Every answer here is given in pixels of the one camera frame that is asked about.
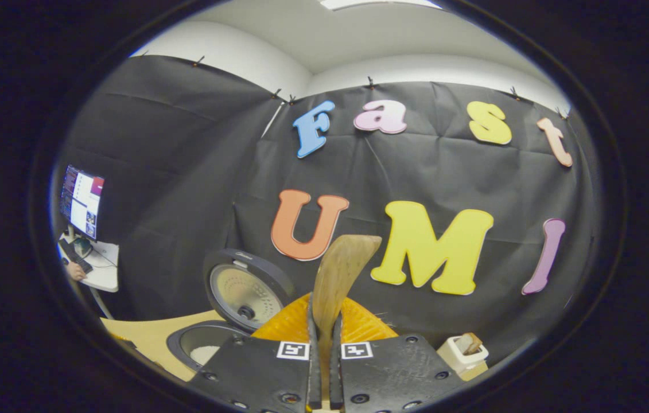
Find silver black rice cooker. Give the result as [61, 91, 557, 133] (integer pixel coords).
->
[166, 248, 297, 373]

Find computer monitor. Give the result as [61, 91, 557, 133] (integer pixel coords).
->
[59, 165, 106, 240]

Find brown toasted bread slice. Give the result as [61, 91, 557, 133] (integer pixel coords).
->
[454, 332, 483, 356]

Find white uncooked rice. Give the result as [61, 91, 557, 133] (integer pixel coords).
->
[189, 344, 223, 367]

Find black keyboard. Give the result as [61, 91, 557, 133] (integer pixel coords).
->
[59, 238, 94, 274]

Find ceiling light panel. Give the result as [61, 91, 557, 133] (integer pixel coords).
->
[318, 0, 444, 11]

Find white toaster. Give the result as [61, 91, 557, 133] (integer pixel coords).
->
[436, 336, 490, 377]

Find black backdrop cloth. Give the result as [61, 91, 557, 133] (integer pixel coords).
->
[55, 54, 597, 368]

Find wooden spoon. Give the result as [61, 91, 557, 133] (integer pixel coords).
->
[311, 234, 383, 402]

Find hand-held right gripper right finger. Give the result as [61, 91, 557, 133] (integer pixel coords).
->
[329, 297, 468, 413]

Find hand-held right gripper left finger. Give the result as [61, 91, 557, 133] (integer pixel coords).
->
[189, 293, 322, 413]

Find white side table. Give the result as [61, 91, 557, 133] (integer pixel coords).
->
[57, 238, 120, 321]

